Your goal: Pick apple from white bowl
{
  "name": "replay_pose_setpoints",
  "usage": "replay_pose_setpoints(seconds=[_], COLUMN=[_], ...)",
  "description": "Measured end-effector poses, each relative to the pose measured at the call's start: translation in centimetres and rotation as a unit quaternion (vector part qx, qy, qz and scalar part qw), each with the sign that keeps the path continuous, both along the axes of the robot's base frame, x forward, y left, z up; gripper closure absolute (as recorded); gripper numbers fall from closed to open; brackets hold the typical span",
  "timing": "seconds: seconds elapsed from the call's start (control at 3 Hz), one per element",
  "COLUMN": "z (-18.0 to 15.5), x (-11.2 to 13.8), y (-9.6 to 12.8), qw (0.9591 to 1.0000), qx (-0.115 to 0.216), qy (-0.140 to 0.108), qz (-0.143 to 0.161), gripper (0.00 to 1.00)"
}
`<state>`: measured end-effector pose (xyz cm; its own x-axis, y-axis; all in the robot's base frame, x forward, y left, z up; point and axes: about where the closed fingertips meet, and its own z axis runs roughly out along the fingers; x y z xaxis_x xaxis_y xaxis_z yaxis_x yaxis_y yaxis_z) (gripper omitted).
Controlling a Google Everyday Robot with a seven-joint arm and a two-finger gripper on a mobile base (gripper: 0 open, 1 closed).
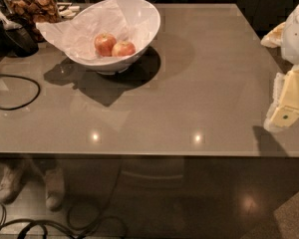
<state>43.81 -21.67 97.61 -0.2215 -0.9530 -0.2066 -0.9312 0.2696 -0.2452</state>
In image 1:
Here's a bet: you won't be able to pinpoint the white shoe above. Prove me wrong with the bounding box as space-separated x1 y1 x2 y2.
0 166 25 204
44 166 65 211

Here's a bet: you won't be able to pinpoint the black round appliance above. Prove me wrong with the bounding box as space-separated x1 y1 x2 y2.
0 10 39 57

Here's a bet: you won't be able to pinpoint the glass jar of snacks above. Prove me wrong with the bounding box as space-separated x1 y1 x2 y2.
5 0 61 42

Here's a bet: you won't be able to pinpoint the black cables on floor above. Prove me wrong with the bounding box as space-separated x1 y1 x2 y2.
0 162 129 239

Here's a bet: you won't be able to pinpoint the small white items behind bowl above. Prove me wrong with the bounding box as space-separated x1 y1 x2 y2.
57 2 81 18

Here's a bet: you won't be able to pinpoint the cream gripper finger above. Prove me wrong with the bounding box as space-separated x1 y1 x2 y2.
260 23 285 48

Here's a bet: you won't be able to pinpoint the right white shoe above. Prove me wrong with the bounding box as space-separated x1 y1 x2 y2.
44 166 65 211

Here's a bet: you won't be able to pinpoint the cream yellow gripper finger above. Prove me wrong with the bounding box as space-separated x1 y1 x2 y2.
264 65 299 132

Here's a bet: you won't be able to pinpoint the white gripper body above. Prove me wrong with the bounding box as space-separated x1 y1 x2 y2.
281 4 299 65

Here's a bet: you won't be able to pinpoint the white tilted bowl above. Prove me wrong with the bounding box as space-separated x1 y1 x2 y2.
66 0 160 75

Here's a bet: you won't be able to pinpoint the left white shoe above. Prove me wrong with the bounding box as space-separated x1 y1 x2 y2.
0 166 25 204

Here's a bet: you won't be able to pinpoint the red apple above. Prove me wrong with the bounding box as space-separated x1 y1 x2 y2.
94 33 117 57
112 41 136 57

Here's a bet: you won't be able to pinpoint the white paper liner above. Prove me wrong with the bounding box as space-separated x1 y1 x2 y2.
35 0 131 62

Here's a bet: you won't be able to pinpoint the black cable on table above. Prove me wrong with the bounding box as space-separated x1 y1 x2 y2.
0 73 42 112

